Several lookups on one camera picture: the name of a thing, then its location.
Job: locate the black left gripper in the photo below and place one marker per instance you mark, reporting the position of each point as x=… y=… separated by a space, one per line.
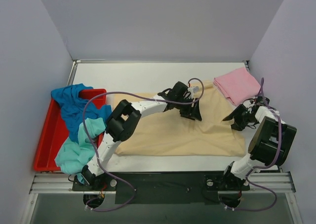
x=188 y=108

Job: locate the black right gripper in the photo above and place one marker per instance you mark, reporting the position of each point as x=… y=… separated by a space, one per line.
x=239 y=116

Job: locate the cream yellow t-shirt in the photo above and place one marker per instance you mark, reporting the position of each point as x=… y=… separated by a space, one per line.
x=169 y=134

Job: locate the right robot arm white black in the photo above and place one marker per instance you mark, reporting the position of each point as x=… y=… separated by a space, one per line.
x=269 y=146

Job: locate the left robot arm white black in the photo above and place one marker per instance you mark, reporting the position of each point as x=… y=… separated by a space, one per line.
x=122 y=122

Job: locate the folded pink t-shirt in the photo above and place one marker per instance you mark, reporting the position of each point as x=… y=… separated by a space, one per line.
x=237 y=85

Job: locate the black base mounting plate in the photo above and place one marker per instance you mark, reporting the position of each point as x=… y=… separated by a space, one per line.
x=166 y=188

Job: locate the blue t-shirt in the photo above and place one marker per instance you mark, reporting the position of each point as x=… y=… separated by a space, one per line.
x=73 y=100

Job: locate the teal t-shirt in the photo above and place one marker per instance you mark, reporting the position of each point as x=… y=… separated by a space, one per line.
x=74 y=155

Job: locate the red plastic bin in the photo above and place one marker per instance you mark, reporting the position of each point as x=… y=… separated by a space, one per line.
x=53 y=135

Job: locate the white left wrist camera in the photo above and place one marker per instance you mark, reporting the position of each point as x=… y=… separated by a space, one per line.
x=193 y=89

